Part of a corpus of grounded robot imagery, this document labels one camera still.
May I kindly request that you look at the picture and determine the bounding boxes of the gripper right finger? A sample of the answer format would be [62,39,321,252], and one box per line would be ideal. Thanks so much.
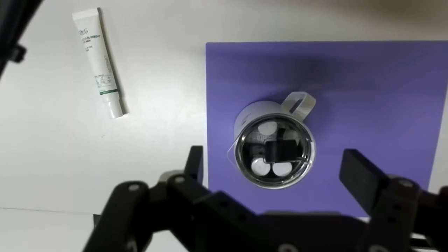
[339,148,448,252]

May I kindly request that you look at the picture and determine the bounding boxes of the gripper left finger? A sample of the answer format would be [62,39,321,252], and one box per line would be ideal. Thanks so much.
[83,146,261,252]

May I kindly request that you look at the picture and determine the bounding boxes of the clear silver mug lid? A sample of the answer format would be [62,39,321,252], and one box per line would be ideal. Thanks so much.
[227,113,316,190]

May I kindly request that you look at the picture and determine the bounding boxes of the white mug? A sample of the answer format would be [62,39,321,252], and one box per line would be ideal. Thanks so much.
[232,91,317,190]

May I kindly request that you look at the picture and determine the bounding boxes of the black lid slider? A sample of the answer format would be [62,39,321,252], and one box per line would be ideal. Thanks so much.
[264,139,303,164]

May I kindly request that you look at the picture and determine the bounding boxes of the purple mat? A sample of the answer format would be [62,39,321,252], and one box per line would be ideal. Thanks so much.
[205,41,448,219]

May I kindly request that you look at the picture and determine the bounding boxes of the white cream tube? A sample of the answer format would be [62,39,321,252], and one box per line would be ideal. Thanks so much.
[72,8,124,119]

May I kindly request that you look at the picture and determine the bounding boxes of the black stand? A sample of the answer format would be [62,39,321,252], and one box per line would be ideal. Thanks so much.
[0,0,43,79]

